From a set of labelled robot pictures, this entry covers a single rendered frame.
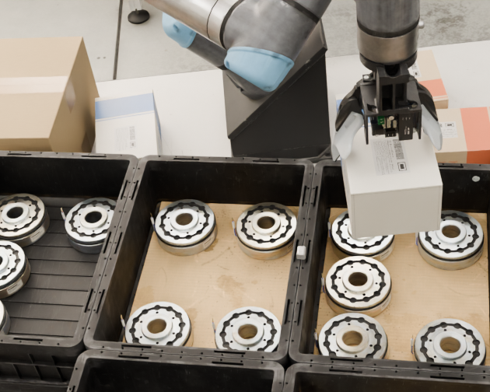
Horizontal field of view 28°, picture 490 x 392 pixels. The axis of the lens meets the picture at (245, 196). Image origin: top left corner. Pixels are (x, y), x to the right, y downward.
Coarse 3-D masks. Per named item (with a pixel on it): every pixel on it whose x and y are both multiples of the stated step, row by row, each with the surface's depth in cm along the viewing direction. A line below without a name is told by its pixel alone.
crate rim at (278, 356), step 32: (160, 160) 165; (192, 160) 165; (224, 160) 164; (256, 160) 163; (288, 160) 162; (128, 224) 156; (288, 288) 144; (96, 320) 143; (288, 320) 140; (160, 352) 138; (192, 352) 138; (224, 352) 138; (256, 352) 136; (288, 352) 136
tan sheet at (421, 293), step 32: (480, 224) 161; (416, 256) 158; (416, 288) 154; (448, 288) 153; (480, 288) 152; (320, 320) 151; (384, 320) 150; (416, 320) 149; (480, 320) 148; (448, 352) 145
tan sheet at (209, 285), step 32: (224, 224) 167; (160, 256) 164; (192, 256) 163; (224, 256) 162; (288, 256) 161; (160, 288) 159; (192, 288) 158; (224, 288) 158; (256, 288) 157; (192, 320) 154
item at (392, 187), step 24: (336, 96) 141; (360, 144) 134; (384, 144) 133; (408, 144) 133; (360, 168) 130; (384, 168) 130; (408, 168) 130; (432, 168) 129; (360, 192) 127; (384, 192) 128; (408, 192) 128; (432, 192) 128; (360, 216) 131; (384, 216) 131; (408, 216) 131; (432, 216) 131
